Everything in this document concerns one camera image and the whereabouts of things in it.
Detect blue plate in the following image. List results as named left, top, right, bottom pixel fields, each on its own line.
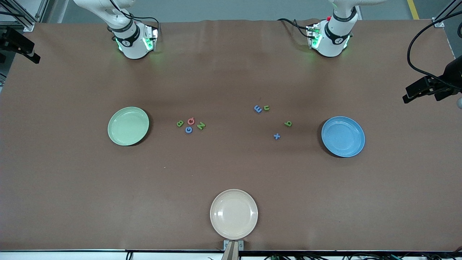
left=321, top=116, right=365, bottom=158

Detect green plate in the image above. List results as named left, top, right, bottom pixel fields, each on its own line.
left=108, top=107, right=149, bottom=146

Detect brown table cover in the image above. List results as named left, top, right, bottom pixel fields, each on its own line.
left=0, top=18, right=462, bottom=252

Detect beige plate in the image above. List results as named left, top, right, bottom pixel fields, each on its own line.
left=210, top=189, right=258, bottom=240

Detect aluminium frame profile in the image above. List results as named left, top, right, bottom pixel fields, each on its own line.
left=0, top=0, right=49, bottom=32
left=431, top=0, right=462, bottom=29

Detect black right arm base cable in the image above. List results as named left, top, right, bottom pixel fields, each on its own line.
left=108, top=0, right=161, bottom=35

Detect black arm base cable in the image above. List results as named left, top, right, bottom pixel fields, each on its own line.
left=277, top=17, right=315, bottom=39
left=108, top=0, right=161, bottom=35

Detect black left arm base cable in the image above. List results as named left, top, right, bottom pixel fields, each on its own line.
left=277, top=17, right=315, bottom=39

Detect grey camera pole bracket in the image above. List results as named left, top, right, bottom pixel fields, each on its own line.
left=222, top=240, right=244, bottom=260

